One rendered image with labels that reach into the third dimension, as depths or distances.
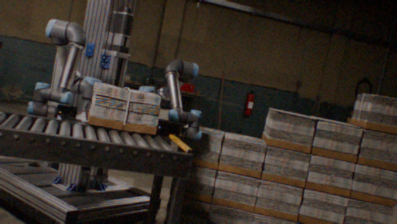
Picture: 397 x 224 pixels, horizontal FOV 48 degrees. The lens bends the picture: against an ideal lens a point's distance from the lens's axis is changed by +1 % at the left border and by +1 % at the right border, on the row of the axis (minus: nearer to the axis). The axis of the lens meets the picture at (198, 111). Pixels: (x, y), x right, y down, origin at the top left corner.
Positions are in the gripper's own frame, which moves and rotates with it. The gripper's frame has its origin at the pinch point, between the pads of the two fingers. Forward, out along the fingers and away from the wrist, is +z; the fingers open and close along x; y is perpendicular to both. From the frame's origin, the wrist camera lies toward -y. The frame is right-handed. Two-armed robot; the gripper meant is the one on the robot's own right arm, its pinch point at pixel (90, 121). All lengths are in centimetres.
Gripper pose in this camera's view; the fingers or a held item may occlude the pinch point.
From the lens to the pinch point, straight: 275.0
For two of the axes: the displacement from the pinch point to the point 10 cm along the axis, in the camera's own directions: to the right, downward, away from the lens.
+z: 9.5, 1.7, 2.8
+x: -2.6, -0.9, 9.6
